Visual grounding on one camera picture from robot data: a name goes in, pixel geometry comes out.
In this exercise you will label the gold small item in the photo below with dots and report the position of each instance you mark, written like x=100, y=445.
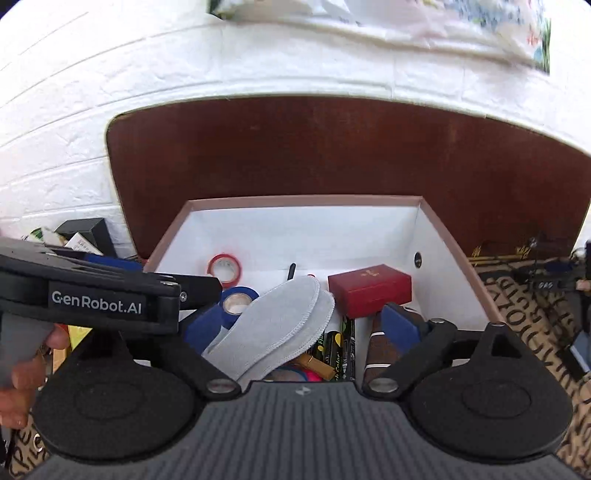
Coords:
x=318, y=367

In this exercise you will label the dark red gift box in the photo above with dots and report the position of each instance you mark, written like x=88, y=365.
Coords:
x=369, y=288

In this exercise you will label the brown wooden board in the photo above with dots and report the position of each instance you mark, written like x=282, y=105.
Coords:
x=300, y=147

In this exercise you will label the person's left hand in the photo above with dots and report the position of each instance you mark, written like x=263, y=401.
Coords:
x=27, y=392

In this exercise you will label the grey insole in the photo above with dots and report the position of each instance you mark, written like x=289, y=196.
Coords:
x=272, y=318
x=309, y=332

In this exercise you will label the floral plastic bag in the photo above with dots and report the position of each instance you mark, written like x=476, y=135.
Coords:
x=415, y=23

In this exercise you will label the brown striped case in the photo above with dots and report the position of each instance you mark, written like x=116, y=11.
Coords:
x=381, y=346

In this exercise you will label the black marker with green print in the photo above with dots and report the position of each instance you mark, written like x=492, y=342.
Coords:
x=349, y=350

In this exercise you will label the dark flat device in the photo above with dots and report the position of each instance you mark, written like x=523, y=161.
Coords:
x=581, y=350

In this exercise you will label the cardboard box with white interior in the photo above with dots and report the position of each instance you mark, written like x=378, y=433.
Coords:
x=295, y=235

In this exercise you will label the black stand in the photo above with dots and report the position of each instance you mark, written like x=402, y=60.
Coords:
x=554, y=274

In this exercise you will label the brown patterned blanket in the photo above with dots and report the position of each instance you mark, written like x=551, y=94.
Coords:
x=531, y=332

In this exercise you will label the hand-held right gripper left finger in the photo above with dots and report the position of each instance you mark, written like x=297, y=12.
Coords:
x=205, y=327

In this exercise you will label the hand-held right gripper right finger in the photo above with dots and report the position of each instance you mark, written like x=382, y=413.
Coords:
x=398, y=324

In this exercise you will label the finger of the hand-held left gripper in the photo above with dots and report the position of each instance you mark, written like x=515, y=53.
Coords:
x=194, y=290
x=113, y=263

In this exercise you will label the red tape roll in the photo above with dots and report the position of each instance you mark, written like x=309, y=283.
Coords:
x=225, y=267

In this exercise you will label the blue tape roll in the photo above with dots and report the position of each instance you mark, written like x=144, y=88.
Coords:
x=238, y=301

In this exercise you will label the white and green carton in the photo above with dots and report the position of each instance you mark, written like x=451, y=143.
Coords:
x=44, y=236

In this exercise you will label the pink small item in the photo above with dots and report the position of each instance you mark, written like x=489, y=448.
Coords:
x=313, y=376

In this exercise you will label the black box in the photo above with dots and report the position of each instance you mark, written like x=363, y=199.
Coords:
x=87, y=230

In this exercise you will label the thin black pen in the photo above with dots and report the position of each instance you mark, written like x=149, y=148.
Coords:
x=291, y=272

